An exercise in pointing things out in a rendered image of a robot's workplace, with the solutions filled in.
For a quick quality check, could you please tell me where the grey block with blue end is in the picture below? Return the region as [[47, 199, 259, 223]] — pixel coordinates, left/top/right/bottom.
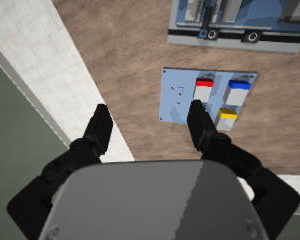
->
[[223, 80, 251, 106]]

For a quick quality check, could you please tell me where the white block with yellow end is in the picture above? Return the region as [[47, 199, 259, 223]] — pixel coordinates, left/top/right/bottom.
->
[[214, 108, 237, 131]]

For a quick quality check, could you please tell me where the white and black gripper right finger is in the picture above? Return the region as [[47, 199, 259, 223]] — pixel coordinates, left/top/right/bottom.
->
[[187, 99, 300, 240]]

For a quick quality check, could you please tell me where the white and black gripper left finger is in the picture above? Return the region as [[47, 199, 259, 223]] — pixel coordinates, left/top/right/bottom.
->
[[6, 104, 113, 240]]

